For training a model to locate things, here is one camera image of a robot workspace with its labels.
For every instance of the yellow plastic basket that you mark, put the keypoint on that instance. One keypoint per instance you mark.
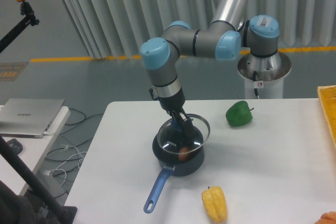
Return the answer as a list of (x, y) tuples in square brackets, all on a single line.
[(326, 96)]

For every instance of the brown egg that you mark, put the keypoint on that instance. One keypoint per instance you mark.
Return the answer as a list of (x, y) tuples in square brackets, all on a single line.
[(183, 155)]

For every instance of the dark pot blue handle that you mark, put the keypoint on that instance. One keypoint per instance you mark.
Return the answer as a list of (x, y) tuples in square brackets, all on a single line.
[(171, 166)]

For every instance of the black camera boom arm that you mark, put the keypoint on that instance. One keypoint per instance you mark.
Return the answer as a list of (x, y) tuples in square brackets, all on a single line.
[(29, 19)]

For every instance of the white pleated curtain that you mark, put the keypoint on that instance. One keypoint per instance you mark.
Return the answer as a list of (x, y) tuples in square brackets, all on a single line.
[(119, 27)]

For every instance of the white side table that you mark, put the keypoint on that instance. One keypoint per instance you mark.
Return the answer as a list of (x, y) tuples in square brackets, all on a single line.
[(33, 154)]

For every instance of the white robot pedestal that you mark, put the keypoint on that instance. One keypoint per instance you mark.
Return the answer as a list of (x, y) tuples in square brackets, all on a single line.
[(264, 77)]

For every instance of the yellow bell pepper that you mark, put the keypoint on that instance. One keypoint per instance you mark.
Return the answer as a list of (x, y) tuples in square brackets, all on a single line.
[(214, 202)]

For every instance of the black small object on table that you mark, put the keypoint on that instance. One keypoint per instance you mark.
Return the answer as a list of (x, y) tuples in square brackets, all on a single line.
[(15, 146)]

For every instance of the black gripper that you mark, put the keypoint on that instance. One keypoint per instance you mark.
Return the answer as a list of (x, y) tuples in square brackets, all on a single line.
[(174, 107)]

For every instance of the green bell pepper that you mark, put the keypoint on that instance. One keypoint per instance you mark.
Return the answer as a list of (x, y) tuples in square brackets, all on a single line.
[(239, 114)]

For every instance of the orange object at corner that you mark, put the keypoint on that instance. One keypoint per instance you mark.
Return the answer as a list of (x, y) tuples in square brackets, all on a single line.
[(327, 218)]

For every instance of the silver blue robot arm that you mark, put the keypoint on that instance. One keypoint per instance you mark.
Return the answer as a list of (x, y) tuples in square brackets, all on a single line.
[(221, 40)]

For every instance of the silver laptop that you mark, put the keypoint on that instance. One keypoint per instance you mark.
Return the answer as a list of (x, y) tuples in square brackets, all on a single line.
[(28, 117)]

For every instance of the glass pot lid blue knob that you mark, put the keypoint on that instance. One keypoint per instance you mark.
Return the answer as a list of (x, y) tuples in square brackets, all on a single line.
[(171, 139)]

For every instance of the black tripod pole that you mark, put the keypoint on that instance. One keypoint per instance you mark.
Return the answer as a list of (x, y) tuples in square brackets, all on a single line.
[(64, 214)]

